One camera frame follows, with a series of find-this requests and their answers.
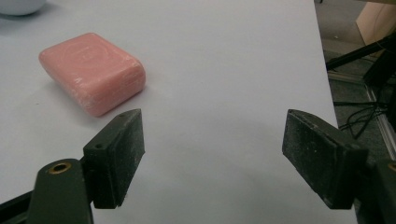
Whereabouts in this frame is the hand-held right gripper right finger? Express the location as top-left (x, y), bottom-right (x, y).
top-left (281, 108), bottom-right (396, 224)

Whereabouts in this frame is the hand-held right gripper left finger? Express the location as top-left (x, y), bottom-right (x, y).
top-left (26, 108), bottom-right (146, 224)

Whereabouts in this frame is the pink soap bar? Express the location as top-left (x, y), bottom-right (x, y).
top-left (38, 32), bottom-right (147, 118)

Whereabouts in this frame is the black metal stand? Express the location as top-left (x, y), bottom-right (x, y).
top-left (325, 32), bottom-right (396, 88)

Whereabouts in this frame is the beige cardboard board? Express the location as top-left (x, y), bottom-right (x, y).
top-left (355, 1), bottom-right (396, 46)

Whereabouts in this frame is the white bowl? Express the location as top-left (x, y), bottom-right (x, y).
top-left (0, 0), bottom-right (48, 17)

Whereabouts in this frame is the black cable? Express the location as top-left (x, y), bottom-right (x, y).
top-left (332, 100), bottom-right (390, 140)

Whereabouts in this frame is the aluminium frame rail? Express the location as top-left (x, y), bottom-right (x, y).
top-left (327, 70), bottom-right (396, 161)

